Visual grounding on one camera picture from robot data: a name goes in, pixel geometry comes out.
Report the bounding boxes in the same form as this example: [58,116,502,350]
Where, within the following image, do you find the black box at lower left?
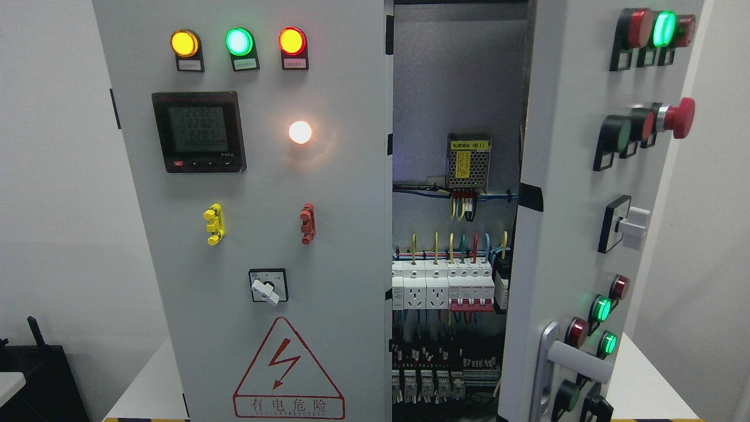
[1,316,89,421]

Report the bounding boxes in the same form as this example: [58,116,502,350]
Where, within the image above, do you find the grey cabinet door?
[93,1,391,421]
[496,1,704,421]

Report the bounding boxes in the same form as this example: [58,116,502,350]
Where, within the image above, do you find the red indicator light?
[278,26,307,56]

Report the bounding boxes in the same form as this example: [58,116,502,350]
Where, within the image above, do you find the yellow indicator light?
[171,29,200,58]

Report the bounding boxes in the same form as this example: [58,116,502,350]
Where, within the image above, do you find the silver door handle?
[529,321,613,421]

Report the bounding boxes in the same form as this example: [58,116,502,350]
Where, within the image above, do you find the white socket breaker row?
[391,257,495,312]

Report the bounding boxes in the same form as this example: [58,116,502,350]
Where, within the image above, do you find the white right door selector switch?
[598,195,651,254]

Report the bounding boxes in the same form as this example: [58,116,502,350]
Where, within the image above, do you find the green indicator light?
[224,27,254,57]

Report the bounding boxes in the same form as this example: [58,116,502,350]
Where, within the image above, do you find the yellow terminal post block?
[203,203,226,246]

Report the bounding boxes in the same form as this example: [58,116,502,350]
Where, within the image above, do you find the black digital power meter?
[152,91,246,173]

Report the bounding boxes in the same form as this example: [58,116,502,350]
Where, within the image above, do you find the metal mesh power supply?
[446,133,492,190]

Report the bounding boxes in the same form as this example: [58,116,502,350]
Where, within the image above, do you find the red electric hazard warning sticker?
[233,316,346,420]

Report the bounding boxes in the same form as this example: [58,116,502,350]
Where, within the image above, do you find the lower relay terminal row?
[390,341,502,405]

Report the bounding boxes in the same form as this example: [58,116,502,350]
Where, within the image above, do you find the white glowing indicator light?
[288,120,313,145]

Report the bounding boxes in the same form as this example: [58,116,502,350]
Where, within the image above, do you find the white rotary selector switch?
[248,268,289,305]

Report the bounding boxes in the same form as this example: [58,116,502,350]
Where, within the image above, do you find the red emergency stop button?
[653,98,696,139]

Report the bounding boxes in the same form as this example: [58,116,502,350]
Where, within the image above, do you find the red terminal post block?
[299,203,316,245]

